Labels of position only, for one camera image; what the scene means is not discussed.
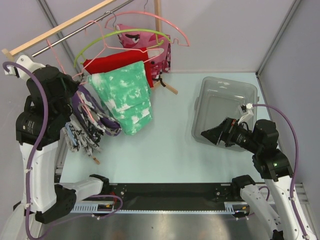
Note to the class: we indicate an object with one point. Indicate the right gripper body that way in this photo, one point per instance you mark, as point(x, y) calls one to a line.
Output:
point(239, 135)

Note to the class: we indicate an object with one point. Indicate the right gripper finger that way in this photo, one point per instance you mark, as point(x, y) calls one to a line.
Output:
point(224, 126)
point(215, 135)

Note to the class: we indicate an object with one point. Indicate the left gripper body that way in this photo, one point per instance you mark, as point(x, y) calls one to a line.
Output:
point(71, 86)

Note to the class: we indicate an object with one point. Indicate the purple camouflage trousers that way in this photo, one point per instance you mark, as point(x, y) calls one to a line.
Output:
point(105, 124)

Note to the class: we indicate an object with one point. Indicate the pink wire hanger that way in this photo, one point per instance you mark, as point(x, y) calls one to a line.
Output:
point(83, 104)

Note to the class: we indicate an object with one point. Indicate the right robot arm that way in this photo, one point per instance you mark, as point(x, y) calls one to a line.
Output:
point(287, 220)

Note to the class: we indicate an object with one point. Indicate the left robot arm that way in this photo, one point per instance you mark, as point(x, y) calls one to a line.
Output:
point(46, 111)

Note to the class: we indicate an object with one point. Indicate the black white patterned trousers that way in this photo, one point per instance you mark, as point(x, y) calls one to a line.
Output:
point(76, 138)

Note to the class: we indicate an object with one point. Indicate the red trousers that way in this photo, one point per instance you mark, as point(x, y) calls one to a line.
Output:
point(118, 60)

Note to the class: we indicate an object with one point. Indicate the green white tie-dye trousers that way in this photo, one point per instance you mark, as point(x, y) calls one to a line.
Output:
point(126, 94)

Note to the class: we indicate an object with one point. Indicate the pink camouflage trousers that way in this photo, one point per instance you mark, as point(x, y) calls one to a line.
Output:
point(143, 40)

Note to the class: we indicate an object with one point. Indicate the grey plastic bin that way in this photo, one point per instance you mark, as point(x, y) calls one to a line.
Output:
point(220, 98)

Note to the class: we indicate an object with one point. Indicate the metal hanging rod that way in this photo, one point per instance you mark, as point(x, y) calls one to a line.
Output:
point(81, 29)

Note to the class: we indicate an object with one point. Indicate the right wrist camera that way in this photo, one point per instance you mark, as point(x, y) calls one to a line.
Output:
point(246, 111)

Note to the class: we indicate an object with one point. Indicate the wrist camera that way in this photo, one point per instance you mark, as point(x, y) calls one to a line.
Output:
point(28, 63)
point(246, 111)

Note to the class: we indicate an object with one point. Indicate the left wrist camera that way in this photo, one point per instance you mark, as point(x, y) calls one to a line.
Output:
point(28, 63)

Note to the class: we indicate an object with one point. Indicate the white cable duct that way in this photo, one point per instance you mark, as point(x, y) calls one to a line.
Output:
point(191, 207)

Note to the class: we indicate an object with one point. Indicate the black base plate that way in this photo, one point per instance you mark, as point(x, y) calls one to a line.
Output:
point(175, 192)

